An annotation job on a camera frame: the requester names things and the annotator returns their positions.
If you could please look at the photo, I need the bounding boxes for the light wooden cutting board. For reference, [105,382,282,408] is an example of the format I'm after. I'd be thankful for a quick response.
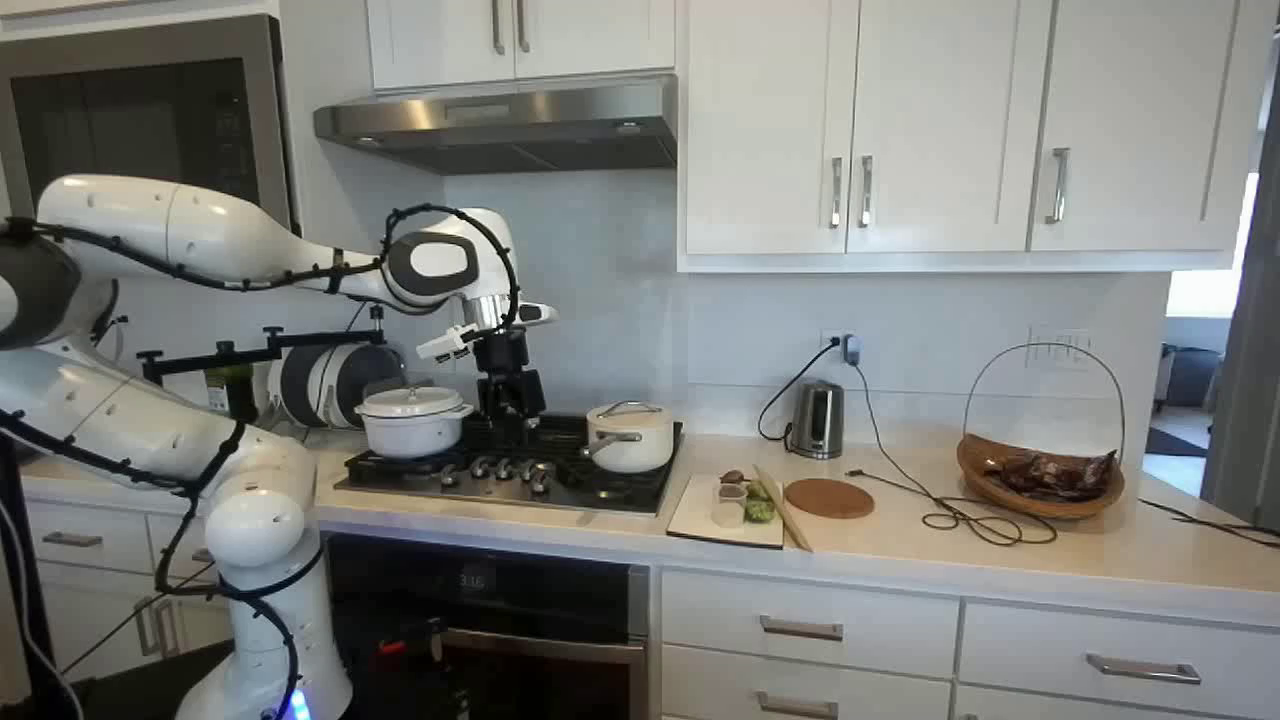
[662,471,791,553]

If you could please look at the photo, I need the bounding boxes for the white casserole lid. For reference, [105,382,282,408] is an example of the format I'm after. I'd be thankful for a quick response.
[350,385,476,420]

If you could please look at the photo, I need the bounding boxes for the built-in stainless microwave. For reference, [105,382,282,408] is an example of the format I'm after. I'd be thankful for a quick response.
[0,14,301,228]

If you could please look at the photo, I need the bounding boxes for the thin black cable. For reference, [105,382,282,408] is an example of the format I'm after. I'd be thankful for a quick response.
[1135,491,1280,557]

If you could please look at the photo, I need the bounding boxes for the stainless steel refrigerator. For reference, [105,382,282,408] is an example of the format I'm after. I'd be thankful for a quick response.
[1199,75,1280,536]

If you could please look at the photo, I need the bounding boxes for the green vegetable piece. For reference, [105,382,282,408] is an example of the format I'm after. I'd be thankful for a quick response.
[738,477,779,529]

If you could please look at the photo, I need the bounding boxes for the black gas cooktop with grates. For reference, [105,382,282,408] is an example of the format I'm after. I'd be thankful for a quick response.
[330,411,686,518]

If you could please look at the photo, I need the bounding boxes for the cream saucepan with long handle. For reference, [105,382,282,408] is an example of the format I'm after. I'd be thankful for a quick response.
[578,417,681,480]

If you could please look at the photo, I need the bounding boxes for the white upper cabinet door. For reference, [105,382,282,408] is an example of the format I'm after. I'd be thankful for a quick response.
[506,0,681,80]
[363,0,521,91]
[1028,0,1252,255]
[675,0,859,261]
[846,0,1060,261]

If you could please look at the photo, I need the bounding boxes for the white lower cabinet door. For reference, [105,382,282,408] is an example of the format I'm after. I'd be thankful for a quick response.
[34,559,173,689]

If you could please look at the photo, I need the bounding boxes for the stainless steel range hood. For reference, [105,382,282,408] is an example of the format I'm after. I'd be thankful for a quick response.
[312,68,681,176]

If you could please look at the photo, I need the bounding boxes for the wooden basket with wire handle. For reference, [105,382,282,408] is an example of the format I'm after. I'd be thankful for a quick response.
[950,336,1131,523]

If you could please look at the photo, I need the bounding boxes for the round cork trivet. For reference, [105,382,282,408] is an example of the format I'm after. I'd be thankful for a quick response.
[779,477,880,523]

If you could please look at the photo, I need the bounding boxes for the stainless steel electric kettle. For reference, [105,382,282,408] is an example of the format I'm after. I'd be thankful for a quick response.
[784,378,850,466]

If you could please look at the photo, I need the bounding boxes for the dark items in basket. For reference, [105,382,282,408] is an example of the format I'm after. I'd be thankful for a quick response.
[990,449,1120,504]

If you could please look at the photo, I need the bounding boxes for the black kettle power cable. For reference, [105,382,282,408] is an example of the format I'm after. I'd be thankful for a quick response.
[751,336,846,443]

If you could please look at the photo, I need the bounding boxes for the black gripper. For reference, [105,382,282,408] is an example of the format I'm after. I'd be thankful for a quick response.
[472,329,549,460]

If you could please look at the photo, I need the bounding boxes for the white cabinet door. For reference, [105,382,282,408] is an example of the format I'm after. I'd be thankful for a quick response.
[363,0,521,91]
[34,559,173,689]
[675,0,859,261]
[846,0,1060,261]
[1028,0,1252,255]
[506,0,681,80]

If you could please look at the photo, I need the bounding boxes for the white casserole pot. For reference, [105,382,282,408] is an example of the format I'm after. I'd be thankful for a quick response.
[350,405,472,466]

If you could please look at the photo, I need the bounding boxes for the dark camera under bar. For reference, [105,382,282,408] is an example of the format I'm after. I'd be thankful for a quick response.
[214,358,264,425]

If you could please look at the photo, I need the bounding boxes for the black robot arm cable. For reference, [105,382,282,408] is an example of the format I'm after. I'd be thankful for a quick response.
[0,196,529,720]

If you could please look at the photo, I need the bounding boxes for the black camera mounting bar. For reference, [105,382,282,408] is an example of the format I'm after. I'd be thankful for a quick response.
[136,325,369,391]

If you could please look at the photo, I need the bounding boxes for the white drawer with metal handle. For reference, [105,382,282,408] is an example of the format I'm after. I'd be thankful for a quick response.
[22,498,160,579]
[654,567,964,684]
[654,639,958,720]
[954,595,1280,720]

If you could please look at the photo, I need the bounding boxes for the wooden stick utensil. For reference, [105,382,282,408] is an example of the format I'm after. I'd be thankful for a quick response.
[757,471,817,557]

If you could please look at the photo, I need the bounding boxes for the black coiled counter cable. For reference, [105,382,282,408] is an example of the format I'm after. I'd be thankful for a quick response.
[842,351,1063,553]

